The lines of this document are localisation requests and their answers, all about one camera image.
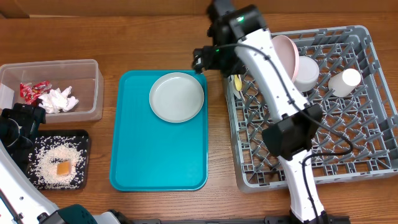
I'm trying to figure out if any yellow plastic spoon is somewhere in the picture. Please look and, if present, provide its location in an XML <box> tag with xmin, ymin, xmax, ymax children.
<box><xmin>234</xmin><ymin>75</ymin><xmax>243</xmax><ymax>91</ymax></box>

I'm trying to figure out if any large red snack wrapper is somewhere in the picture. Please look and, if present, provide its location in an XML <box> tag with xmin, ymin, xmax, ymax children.
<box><xmin>19</xmin><ymin>81</ymin><xmax>52</xmax><ymax>105</ymax></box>

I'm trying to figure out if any white napkin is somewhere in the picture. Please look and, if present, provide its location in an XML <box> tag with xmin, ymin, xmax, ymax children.
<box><xmin>39</xmin><ymin>86</ymin><xmax>79</xmax><ymax>114</ymax></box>

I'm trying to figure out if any orange food cube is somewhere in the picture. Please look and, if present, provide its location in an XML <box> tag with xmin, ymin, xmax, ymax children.
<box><xmin>57</xmin><ymin>161</ymin><xmax>72</xmax><ymax>176</ymax></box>

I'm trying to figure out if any pink plate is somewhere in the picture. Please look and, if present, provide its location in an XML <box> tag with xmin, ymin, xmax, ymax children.
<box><xmin>271</xmin><ymin>35</ymin><xmax>299</xmax><ymax>82</ymax></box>

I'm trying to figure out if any grey bowl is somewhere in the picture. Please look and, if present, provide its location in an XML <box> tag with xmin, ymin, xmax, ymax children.
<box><xmin>294</xmin><ymin>56</ymin><xmax>320</xmax><ymax>92</ymax></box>

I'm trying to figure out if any white paper cup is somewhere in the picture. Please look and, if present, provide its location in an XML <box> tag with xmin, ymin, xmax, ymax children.
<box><xmin>328</xmin><ymin>68</ymin><xmax>361</xmax><ymax>97</ymax></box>

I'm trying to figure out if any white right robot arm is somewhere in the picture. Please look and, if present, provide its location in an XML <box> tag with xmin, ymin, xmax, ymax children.
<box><xmin>192</xmin><ymin>1</ymin><xmax>354</xmax><ymax>223</ymax></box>

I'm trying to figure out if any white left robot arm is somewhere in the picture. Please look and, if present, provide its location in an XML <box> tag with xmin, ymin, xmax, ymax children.
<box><xmin>1</xmin><ymin>103</ymin><xmax>121</xmax><ymax>224</ymax></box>

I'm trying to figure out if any black food waste tray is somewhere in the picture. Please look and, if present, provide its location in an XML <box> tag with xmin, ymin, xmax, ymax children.
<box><xmin>26</xmin><ymin>129</ymin><xmax>91</xmax><ymax>191</ymax></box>

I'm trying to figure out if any grey dishwasher rack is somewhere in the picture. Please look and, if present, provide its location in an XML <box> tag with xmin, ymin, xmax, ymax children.
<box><xmin>223</xmin><ymin>25</ymin><xmax>397</xmax><ymax>193</ymax></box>

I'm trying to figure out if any pile of white rice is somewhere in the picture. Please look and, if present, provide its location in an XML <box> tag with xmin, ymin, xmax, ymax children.
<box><xmin>27</xmin><ymin>135</ymin><xmax>88</xmax><ymax>190</ymax></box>

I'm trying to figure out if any grey plate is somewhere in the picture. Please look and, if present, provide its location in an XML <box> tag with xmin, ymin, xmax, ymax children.
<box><xmin>149</xmin><ymin>72</ymin><xmax>205</xmax><ymax>123</ymax></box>

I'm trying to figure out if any clear plastic bin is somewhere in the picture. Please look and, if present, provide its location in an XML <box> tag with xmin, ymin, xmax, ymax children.
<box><xmin>1</xmin><ymin>59</ymin><xmax>104</xmax><ymax>123</ymax></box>

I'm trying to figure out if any teal plastic tray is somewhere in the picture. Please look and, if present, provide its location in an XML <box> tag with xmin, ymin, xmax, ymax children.
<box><xmin>109</xmin><ymin>70</ymin><xmax>208</xmax><ymax>192</ymax></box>

